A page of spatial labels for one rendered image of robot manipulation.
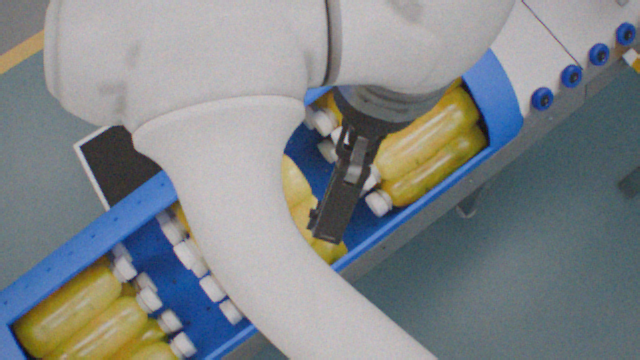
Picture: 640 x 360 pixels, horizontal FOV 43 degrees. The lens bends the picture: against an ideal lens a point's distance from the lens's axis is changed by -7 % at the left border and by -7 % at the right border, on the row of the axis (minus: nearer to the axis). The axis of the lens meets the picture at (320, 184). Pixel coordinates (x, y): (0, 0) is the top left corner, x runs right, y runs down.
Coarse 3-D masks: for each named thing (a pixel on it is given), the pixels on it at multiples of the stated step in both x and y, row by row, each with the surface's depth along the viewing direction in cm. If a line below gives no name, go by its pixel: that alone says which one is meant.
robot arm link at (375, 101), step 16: (352, 96) 62; (368, 96) 60; (384, 96) 59; (400, 96) 58; (416, 96) 58; (432, 96) 59; (368, 112) 63; (384, 112) 62; (400, 112) 61; (416, 112) 62
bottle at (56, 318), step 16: (80, 272) 126; (96, 272) 125; (112, 272) 126; (64, 288) 124; (80, 288) 123; (96, 288) 124; (112, 288) 125; (48, 304) 123; (64, 304) 123; (80, 304) 123; (96, 304) 124; (112, 304) 127; (16, 320) 124; (32, 320) 123; (48, 320) 122; (64, 320) 123; (80, 320) 124; (32, 336) 122; (48, 336) 123; (64, 336) 124; (32, 352) 122; (48, 352) 125
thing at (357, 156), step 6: (360, 138) 69; (360, 144) 68; (366, 144) 68; (354, 150) 68; (360, 150) 68; (354, 156) 68; (360, 156) 68; (354, 162) 67; (360, 162) 68; (348, 168) 67; (354, 168) 67; (360, 168) 67; (348, 174) 68; (354, 174) 67; (348, 180) 68; (354, 180) 68
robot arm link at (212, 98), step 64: (64, 0) 46; (128, 0) 45; (192, 0) 45; (256, 0) 46; (320, 0) 47; (64, 64) 45; (128, 64) 45; (192, 64) 45; (256, 64) 46; (320, 64) 49; (128, 128) 49; (192, 128) 45; (256, 128) 46; (192, 192) 47; (256, 192) 47; (256, 256) 46; (256, 320) 47; (320, 320) 46; (384, 320) 48
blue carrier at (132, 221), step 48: (480, 96) 123; (288, 144) 145; (144, 192) 123; (432, 192) 129; (96, 240) 120; (144, 240) 140; (48, 288) 117; (192, 288) 143; (0, 336) 115; (192, 336) 139; (240, 336) 124
